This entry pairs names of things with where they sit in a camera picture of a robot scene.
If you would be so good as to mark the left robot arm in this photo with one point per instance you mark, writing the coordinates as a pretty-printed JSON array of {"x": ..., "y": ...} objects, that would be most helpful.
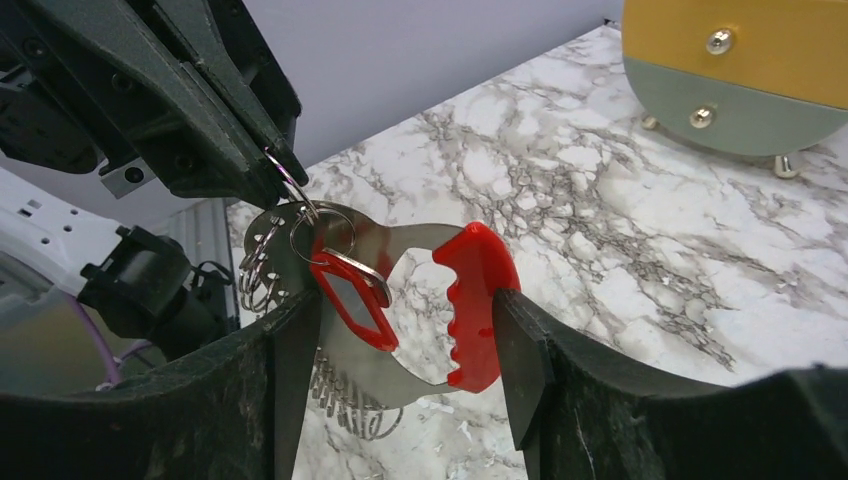
[{"x": 142, "y": 285}]

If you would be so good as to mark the striped cylindrical drawer cabinet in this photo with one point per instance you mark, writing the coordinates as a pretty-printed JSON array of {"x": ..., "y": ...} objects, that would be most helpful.
[{"x": 749, "y": 78}]

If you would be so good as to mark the red plastic key tag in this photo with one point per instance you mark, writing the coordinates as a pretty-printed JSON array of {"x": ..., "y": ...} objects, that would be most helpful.
[{"x": 354, "y": 301}]

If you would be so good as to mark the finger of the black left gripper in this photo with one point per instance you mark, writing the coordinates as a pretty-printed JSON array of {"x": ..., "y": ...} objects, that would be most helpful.
[
  {"x": 147, "y": 87},
  {"x": 229, "y": 51}
]

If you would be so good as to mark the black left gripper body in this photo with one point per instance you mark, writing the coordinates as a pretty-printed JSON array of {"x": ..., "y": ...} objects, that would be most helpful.
[{"x": 47, "y": 118}]

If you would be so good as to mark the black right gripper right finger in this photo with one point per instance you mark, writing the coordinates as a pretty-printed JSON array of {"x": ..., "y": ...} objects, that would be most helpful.
[{"x": 579, "y": 409}]

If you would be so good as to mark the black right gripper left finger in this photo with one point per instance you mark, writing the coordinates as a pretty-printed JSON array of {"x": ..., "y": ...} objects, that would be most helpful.
[{"x": 233, "y": 409}]

